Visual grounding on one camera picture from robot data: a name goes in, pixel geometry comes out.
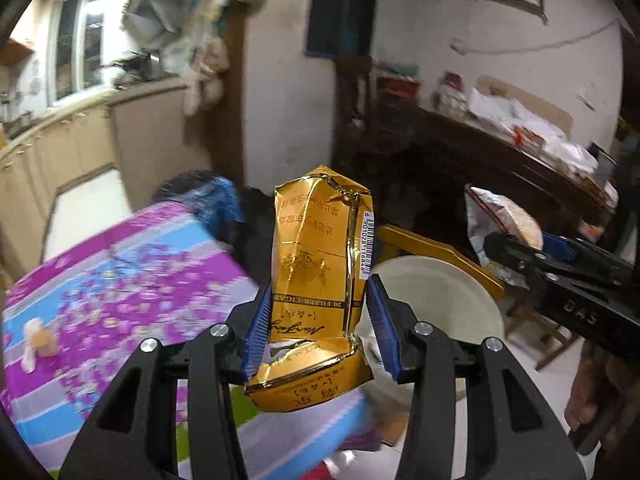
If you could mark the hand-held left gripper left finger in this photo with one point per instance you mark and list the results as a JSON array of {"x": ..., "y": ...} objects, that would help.
[{"x": 257, "y": 335}]

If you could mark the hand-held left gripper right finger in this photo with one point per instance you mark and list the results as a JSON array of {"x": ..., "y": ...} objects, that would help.
[{"x": 382, "y": 325}]

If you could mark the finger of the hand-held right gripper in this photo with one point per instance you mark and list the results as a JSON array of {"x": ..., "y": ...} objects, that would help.
[
  {"x": 515, "y": 255},
  {"x": 557, "y": 247}
]

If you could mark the silver snack wrapper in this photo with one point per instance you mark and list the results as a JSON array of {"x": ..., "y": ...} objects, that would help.
[{"x": 505, "y": 215}]

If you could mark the white plastic basin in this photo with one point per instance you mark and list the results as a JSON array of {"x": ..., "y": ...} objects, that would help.
[{"x": 440, "y": 290}]

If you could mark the gold cigarette pack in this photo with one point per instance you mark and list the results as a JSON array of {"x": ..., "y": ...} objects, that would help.
[{"x": 310, "y": 280}]

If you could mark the person's right hand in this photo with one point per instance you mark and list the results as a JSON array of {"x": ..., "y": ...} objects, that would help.
[{"x": 605, "y": 395}]

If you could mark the yellow wooden chair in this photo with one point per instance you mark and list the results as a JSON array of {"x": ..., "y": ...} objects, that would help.
[{"x": 430, "y": 247}]

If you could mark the dark wooden sideboard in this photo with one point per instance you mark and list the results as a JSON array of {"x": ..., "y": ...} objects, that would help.
[{"x": 450, "y": 160}]

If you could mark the white plastic bags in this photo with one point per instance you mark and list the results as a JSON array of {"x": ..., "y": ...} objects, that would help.
[{"x": 530, "y": 130}]

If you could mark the cardboard sheet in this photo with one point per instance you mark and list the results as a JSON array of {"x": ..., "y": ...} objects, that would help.
[{"x": 550, "y": 110}]

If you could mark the blue patterned cloth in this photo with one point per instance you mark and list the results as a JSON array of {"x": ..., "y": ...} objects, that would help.
[{"x": 215, "y": 200}]

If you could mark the floral plastic tablecloth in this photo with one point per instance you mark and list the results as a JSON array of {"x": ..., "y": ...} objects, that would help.
[{"x": 125, "y": 280}]

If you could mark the red basket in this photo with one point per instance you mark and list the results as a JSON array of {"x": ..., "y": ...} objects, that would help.
[{"x": 397, "y": 85}]

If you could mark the beige food scrap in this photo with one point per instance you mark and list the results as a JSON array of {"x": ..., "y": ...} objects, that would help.
[{"x": 40, "y": 342}]

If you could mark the dark wooden chair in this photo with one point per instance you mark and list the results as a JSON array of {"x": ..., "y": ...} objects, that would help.
[{"x": 362, "y": 90}]

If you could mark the beige hanging bag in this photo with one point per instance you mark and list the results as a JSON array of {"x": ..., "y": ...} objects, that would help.
[{"x": 207, "y": 80}]

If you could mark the beige kitchen counter cabinets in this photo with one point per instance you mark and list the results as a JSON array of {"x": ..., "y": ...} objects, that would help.
[{"x": 65, "y": 150}]

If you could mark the black wok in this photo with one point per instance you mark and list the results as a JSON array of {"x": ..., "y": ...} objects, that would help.
[{"x": 135, "y": 66}]

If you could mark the dark door curtain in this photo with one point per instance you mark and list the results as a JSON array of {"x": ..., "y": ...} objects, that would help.
[{"x": 340, "y": 10}]

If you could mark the metal range hood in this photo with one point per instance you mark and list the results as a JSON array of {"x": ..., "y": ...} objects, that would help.
[{"x": 160, "y": 10}]

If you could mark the kitchen window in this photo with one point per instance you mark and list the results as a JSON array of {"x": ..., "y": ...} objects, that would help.
[{"x": 75, "y": 45}]

